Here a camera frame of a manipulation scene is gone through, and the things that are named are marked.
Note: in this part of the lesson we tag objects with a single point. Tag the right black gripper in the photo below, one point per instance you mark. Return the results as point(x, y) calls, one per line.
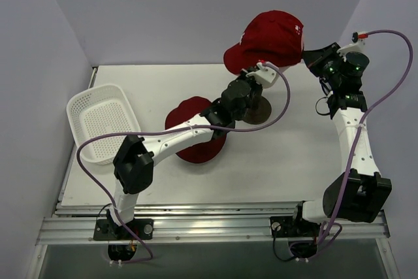
point(319, 60)

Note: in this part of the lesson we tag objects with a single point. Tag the red cap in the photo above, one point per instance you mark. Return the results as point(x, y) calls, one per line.
point(275, 36)

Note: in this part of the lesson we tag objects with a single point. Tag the dark red knit hat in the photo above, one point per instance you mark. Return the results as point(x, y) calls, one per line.
point(199, 153)

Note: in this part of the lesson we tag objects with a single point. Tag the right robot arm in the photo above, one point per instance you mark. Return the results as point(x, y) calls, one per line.
point(360, 192)

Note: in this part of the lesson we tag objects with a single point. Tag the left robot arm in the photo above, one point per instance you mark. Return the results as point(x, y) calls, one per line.
point(139, 154)

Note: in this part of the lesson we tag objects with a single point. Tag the cream mannequin head stand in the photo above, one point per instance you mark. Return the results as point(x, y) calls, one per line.
point(262, 114)

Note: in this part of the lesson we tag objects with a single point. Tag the white perforated basket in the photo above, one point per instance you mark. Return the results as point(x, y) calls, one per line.
point(98, 111)

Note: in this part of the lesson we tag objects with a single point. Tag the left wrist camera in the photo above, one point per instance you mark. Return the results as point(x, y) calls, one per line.
point(264, 73)

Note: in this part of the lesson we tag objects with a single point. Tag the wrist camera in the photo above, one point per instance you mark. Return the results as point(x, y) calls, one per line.
point(264, 73)
point(357, 44)

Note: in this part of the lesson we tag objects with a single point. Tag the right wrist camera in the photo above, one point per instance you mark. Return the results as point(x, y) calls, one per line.
point(357, 44)

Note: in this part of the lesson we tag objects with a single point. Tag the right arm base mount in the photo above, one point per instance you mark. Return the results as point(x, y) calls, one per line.
point(302, 237)

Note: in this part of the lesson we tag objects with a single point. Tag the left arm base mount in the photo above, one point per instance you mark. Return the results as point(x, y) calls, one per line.
point(122, 246)

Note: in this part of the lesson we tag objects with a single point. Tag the aluminium mounting rail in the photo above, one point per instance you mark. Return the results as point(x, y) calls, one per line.
point(171, 224)

